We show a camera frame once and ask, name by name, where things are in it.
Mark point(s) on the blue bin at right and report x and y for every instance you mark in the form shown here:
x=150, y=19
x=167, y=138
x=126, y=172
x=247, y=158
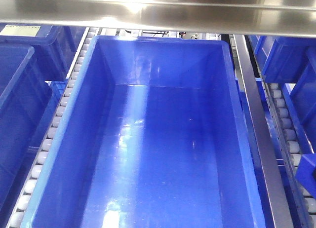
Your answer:
x=281, y=59

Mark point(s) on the blue plastic bottle-shaped part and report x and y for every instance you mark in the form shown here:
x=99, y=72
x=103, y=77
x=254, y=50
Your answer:
x=306, y=173

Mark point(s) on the large blue plastic bin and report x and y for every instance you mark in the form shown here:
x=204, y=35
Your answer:
x=152, y=136

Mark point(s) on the blue bin at left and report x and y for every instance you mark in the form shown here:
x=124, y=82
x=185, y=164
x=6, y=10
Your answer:
x=24, y=95

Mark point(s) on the grey roller flow rack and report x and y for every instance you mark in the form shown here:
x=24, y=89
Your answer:
x=273, y=130

